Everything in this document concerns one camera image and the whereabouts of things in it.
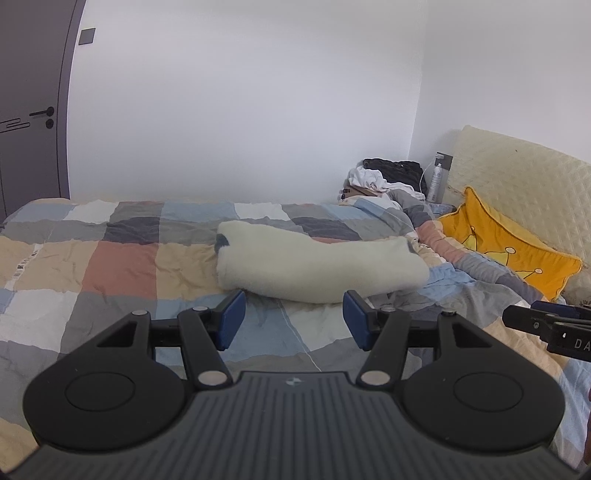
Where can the yellow pillow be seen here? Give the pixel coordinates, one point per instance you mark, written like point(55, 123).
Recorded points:
point(503, 244)

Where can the grey wall switch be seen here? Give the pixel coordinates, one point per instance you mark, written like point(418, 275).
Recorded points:
point(87, 36)

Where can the black crumpled cloth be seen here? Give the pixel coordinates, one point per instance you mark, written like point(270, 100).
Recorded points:
point(399, 170)

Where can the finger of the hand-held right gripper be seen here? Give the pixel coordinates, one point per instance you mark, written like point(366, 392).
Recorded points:
point(547, 308)
point(554, 330)

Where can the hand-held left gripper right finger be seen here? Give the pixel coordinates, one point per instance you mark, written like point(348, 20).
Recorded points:
point(359, 318)

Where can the patchwork checked quilt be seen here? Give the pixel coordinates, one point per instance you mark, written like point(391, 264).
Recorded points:
point(129, 267)

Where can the cream sweater with blue stripes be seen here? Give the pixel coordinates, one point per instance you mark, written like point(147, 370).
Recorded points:
point(314, 263)

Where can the grey door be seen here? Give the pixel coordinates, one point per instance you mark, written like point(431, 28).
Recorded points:
point(32, 69)

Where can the cream quilted headboard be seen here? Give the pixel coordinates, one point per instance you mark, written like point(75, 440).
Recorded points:
point(521, 170)

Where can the cardboard box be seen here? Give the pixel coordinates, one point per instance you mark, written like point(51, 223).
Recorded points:
point(358, 190)

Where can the silver spray bottle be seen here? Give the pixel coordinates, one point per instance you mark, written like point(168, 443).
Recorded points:
point(436, 182)

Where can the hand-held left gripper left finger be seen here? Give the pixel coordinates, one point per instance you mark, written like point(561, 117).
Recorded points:
point(228, 318)

